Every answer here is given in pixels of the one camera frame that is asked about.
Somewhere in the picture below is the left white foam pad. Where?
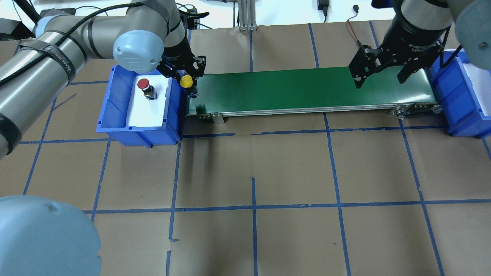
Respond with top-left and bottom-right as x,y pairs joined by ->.
126,75 -> 169,127

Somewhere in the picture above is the black power adapter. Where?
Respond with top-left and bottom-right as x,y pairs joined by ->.
186,7 -> 199,30

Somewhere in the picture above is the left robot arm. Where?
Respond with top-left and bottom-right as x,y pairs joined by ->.
1,0 -> 206,276

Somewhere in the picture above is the green conveyor belt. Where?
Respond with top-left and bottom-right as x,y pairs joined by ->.
185,67 -> 437,119

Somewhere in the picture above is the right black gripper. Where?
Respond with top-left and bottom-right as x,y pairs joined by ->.
348,15 -> 445,89

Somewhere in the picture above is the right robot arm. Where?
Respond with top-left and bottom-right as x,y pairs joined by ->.
348,0 -> 491,89

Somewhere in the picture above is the yellow push button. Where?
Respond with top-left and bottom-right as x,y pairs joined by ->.
179,75 -> 199,99

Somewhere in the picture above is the right white foam pad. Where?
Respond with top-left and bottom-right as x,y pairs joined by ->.
463,63 -> 491,117

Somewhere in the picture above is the right blue plastic bin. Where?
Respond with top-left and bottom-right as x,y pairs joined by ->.
429,51 -> 491,138

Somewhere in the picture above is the white foam pad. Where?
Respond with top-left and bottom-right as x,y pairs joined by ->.
463,63 -> 491,117
126,75 -> 169,127

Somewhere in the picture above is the red black wire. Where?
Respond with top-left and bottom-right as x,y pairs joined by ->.
346,5 -> 361,43

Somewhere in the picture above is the aluminium profile post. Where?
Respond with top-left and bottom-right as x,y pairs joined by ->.
238,0 -> 257,31

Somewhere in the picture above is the red push button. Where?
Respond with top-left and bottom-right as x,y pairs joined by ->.
137,77 -> 158,101

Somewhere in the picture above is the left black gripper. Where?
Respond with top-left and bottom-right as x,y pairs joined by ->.
156,38 -> 207,86

